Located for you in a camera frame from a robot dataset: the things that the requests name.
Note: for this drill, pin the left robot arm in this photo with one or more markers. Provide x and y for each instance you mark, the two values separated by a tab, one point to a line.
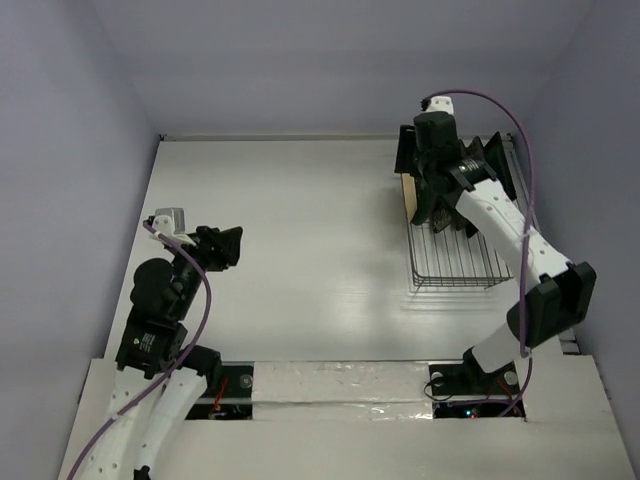
160	372

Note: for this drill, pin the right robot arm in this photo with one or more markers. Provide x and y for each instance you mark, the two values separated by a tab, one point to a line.
554	292

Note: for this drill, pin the white foil-covered front board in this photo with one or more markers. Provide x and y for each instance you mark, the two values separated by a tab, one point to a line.
549	419

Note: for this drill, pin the wire dish rack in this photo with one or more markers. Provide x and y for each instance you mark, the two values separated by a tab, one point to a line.
460	258

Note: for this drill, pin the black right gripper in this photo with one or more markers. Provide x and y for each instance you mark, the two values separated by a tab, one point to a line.
405	150

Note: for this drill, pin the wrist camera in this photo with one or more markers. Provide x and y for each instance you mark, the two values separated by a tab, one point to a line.
170	222
438	104

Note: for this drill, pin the black floral square plate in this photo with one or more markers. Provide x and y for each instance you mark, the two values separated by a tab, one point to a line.
442	216

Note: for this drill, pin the cream bird plate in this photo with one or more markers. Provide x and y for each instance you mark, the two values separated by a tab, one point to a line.
409	195

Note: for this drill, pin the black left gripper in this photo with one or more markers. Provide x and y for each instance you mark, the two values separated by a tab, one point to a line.
221	247

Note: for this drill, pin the teal round plate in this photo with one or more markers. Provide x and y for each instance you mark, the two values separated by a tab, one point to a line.
426	193

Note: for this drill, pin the green square plate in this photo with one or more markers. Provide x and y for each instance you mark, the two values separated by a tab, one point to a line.
496	158

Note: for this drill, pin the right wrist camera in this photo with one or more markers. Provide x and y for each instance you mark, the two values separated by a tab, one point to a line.
438	104

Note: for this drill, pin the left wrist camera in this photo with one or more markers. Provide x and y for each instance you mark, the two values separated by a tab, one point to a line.
170	222

